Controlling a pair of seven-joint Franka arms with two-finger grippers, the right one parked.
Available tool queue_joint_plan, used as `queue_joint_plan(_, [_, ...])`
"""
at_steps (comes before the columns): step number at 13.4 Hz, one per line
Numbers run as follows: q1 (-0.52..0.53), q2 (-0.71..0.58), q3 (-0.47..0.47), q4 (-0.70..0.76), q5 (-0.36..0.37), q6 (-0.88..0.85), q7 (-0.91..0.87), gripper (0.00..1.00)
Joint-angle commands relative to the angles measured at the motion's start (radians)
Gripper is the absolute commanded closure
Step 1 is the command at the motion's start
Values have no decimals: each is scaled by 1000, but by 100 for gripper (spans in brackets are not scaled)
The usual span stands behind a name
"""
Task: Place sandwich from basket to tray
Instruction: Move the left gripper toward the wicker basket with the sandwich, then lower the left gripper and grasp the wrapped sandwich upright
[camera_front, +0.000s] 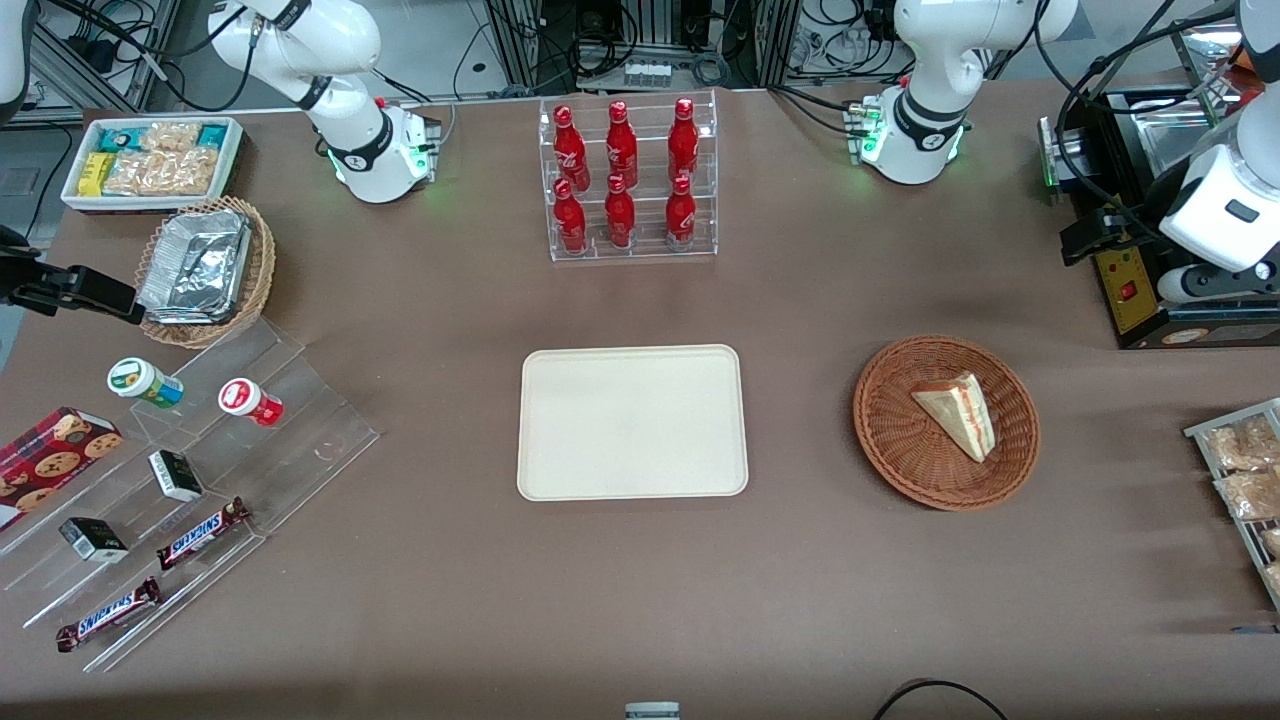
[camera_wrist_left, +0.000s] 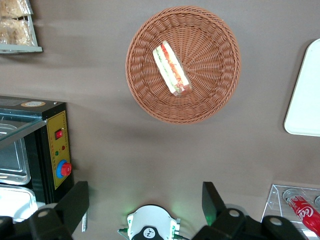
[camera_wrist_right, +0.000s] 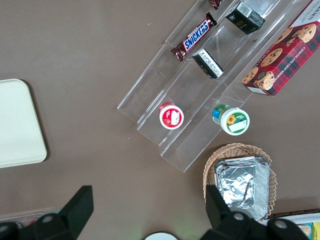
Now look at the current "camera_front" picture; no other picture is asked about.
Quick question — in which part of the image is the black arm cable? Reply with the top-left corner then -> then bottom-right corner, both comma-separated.
1032,0 -> 1241,236

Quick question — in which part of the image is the triangle sandwich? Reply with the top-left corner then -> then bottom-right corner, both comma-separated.
910,372 -> 997,464

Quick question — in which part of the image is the round brown wicker basket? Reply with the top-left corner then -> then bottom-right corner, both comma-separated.
852,334 -> 1042,512

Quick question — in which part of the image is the aluminium foil tray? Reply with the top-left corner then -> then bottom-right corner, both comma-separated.
136,209 -> 254,327

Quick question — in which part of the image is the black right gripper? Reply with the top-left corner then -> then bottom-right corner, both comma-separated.
0,226 -> 147,327

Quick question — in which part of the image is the bagged pastry snack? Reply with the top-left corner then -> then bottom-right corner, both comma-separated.
1202,414 -> 1280,473
1214,468 -> 1280,522

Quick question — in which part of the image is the small black box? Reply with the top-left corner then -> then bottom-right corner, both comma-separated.
58,517 -> 131,565
148,450 -> 205,504

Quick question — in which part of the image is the small clear cracker bag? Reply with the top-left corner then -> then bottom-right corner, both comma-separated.
139,122 -> 202,154

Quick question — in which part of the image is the clear acrylic bottle rack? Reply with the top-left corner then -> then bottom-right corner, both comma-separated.
538,88 -> 719,264

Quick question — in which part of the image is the grey wire rack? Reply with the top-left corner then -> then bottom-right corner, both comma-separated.
1183,398 -> 1280,612

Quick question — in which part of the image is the light wicker basket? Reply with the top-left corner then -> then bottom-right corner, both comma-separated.
134,196 -> 278,350

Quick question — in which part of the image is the red soda bottle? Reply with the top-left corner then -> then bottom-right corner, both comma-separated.
553,104 -> 590,192
668,97 -> 701,185
665,174 -> 698,250
604,173 -> 638,249
553,178 -> 589,254
606,100 -> 639,189

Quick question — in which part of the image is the red cookie box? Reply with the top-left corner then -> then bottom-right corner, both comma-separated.
0,406 -> 125,532

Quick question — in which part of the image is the red lid cup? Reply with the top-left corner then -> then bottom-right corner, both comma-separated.
218,378 -> 285,429

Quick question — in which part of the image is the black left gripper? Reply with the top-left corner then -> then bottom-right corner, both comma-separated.
1061,198 -> 1179,268

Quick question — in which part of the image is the cream plastic tray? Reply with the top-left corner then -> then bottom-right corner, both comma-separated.
516,344 -> 750,502

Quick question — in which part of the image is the snickers bar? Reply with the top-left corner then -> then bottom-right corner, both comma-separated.
55,577 -> 164,654
156,497 -> 252,572

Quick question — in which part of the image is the green lid cup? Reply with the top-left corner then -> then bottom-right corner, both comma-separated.
107,357 -> 186,411

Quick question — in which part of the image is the large clear cracker bag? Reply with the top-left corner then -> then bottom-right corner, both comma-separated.
102,147 -> 220,197

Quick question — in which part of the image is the white snack bin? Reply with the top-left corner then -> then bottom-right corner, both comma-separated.
60,116 -> 246,215

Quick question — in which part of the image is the black countertop appliance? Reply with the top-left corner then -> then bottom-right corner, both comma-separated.
1038,85 -> 1280,351

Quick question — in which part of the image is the clear acrylic stepped display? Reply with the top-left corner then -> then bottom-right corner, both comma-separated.
0,318 -> 382,674

